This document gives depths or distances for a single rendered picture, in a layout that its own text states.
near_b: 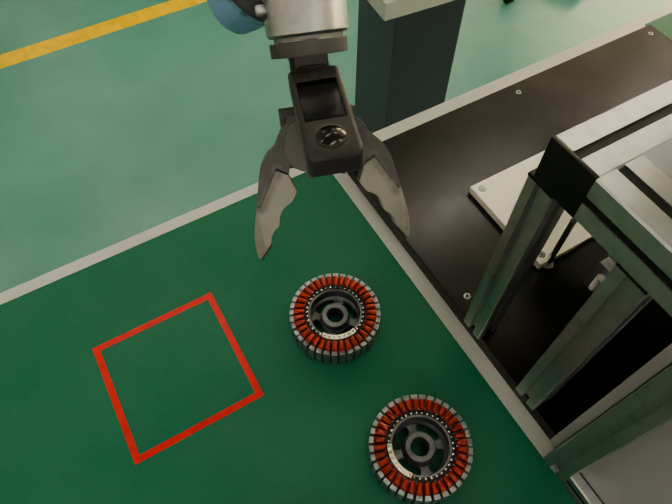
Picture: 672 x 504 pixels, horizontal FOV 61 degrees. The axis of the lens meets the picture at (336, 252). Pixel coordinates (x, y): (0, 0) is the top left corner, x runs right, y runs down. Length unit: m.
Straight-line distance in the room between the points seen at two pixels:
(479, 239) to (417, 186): 0.12
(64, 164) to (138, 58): 0.54
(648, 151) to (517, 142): 0.48
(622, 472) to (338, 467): 0.29
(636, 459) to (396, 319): 0.31
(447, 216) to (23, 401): 0.58
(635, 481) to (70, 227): 1.64
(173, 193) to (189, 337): 1.16
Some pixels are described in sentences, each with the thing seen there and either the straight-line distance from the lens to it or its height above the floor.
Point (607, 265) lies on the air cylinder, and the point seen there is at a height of 0.82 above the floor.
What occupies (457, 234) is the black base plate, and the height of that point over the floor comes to 0.77.
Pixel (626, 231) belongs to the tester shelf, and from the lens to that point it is 0.42.
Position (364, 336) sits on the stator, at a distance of 0.68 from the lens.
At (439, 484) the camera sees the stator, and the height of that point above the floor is 0.79.
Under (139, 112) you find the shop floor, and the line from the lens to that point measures 2.15.
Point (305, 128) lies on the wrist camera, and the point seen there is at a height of 1.08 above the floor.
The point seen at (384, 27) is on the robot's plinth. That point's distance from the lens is 1.38.
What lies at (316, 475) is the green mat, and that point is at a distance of 0.67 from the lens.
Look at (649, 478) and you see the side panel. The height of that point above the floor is 0.89.
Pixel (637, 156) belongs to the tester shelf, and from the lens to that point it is 0.45.
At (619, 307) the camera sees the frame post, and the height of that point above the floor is 1.02.
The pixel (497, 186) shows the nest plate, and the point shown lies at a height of 0.78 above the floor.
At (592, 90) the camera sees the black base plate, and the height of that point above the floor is 0.77.
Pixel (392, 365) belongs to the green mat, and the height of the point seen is 0.75.
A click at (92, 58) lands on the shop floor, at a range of 2.43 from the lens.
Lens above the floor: 1.41
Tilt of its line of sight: 58 degrees down
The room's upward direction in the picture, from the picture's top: straight up
